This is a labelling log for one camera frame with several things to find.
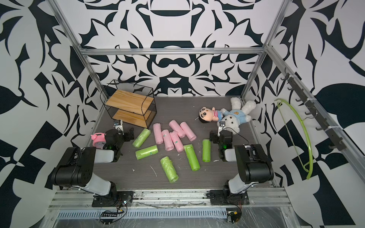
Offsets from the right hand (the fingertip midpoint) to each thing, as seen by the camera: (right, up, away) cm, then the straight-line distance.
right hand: (220, 128), depth 96 cm
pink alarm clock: (-74, -6, -11) cm, 75 cm away
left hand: (-63, +2, -2) cm, 63 cm away
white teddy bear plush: (+13, +9, +3) cm, 16 cm away
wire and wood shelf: (-60, +17, 0) cm, 63 cm away
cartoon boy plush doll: (-9, +9, +3) cm, 13 cm away
